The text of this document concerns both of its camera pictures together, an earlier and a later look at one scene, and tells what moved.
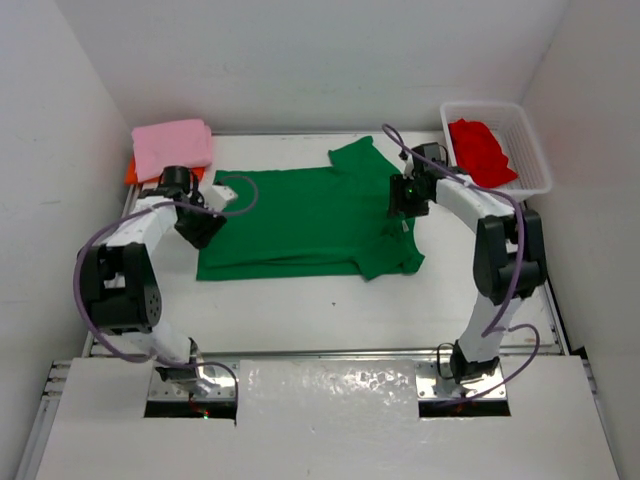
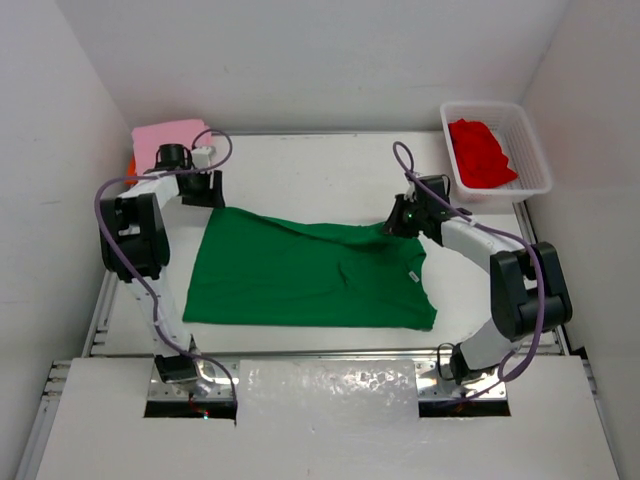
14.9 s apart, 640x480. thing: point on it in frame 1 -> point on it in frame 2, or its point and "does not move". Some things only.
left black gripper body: [195, 223] -> [199, 192]
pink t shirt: [184, 143] does not move
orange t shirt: [130, 175] does not move
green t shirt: [313, 220] -> [261, 269]
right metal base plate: [435, 380] does not move
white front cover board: [329, 419] does not move
